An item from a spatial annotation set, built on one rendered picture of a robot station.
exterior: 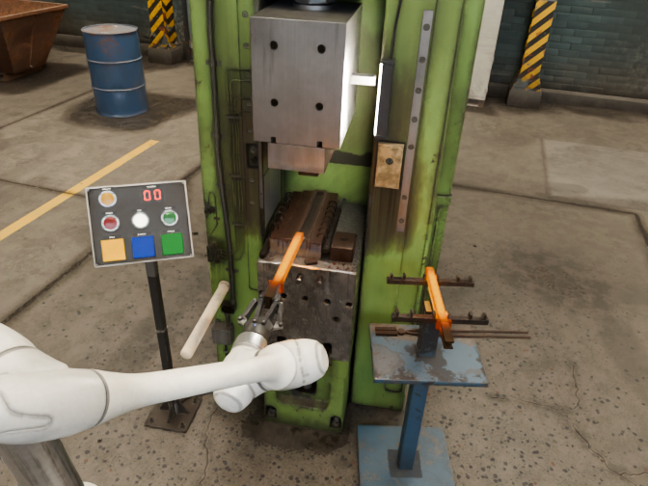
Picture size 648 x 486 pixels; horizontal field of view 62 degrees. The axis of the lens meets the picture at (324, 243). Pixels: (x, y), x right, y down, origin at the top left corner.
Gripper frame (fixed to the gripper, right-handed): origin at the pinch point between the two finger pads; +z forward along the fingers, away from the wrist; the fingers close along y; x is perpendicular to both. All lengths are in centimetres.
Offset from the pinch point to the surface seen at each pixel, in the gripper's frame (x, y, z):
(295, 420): -103, 0, 34
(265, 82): 48, -13, 46
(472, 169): -123, 99, 362
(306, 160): 23, 1, 45
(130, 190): 10, -60, 33
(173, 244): -7, -44, 27
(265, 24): 66, -13, 47
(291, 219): -10, -7, 59
